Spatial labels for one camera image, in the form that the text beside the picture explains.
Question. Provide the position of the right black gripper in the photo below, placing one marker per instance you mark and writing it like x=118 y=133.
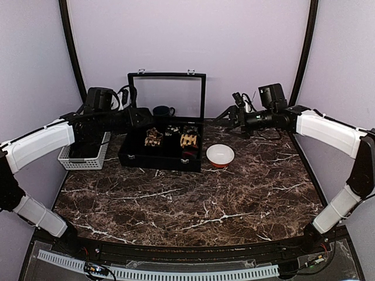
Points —
x=235 y=111

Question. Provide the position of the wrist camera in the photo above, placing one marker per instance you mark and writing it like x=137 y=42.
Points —
x=272 y=96
x=98 y=100

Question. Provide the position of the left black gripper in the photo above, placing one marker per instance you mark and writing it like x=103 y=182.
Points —
x=131 y=123

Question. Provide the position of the white cable duct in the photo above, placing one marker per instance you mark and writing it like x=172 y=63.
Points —
x=137 y=270

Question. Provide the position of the black tie storage box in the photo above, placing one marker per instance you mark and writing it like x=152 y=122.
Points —
x=186 y=93

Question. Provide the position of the dark blue mug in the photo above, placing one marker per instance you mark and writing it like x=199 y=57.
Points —
x=163 y=110

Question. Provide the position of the black necktie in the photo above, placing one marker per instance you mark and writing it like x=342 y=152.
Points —
x=144 y=118

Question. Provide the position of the black white rolled tie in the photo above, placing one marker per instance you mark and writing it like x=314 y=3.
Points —
x=173 y=131

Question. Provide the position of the white and orange bowl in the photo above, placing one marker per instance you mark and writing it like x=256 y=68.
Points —
x=220 y=155

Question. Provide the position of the tan patterned rolled tie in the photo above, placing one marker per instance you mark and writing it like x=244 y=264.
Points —
x=189 y=137

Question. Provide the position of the red black rolled tie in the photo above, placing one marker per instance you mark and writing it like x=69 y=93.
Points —
x=190 y=152

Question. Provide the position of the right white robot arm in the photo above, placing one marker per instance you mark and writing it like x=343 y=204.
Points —
x=356 y=142

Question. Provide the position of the white plastic basket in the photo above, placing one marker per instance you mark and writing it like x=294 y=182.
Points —
x=85 y=156

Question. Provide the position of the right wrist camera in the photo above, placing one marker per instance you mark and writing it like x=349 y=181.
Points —
x=272 y=96

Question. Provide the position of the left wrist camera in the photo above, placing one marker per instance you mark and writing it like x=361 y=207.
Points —
x=98 y=100

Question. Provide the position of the leopard print rolled tie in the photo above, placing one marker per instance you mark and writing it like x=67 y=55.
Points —
x=153 y=138

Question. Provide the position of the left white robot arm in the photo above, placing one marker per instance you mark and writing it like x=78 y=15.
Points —
x=102 y=112

